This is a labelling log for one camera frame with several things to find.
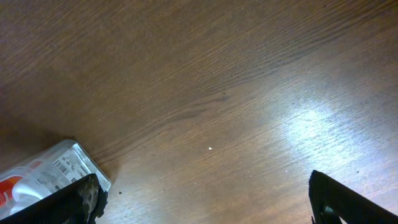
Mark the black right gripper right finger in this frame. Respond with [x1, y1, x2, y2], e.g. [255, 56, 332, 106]
[308, 170, 397, 224]

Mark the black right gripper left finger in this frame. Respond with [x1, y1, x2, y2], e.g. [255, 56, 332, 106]
[1, 174, 108, 224]

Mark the white lotion bottle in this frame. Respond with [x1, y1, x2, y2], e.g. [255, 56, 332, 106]
[1, 149, 90, 215]

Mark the orange vitamin tube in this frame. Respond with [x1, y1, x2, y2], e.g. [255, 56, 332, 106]
[0, 176, 22, 208]

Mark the clear plastic container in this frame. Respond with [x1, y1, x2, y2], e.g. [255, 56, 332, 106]
[1, 139, 112, 219]

